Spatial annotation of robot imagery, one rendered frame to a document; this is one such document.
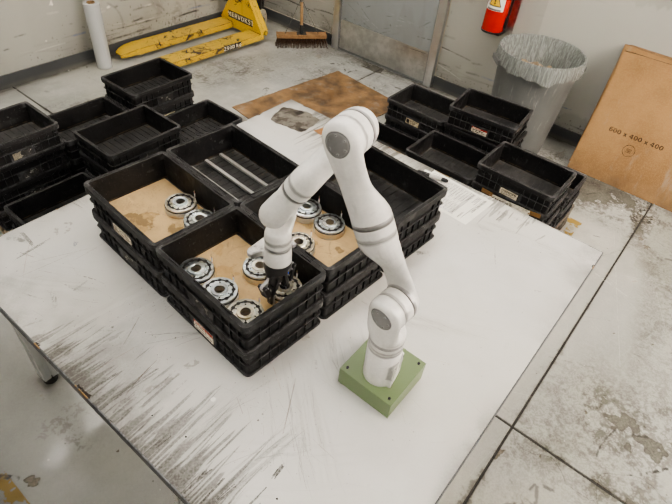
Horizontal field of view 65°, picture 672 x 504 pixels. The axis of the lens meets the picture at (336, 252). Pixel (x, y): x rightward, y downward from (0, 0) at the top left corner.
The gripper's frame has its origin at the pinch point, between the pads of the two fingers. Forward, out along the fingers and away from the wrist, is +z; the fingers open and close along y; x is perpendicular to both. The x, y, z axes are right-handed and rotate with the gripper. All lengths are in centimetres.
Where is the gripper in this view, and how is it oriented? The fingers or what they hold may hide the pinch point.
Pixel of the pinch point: (277, 294)
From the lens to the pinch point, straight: 151.7
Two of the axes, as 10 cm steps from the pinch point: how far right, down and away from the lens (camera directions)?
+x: -8.0, -4.6, 3.9
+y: 5.9, -5.2, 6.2
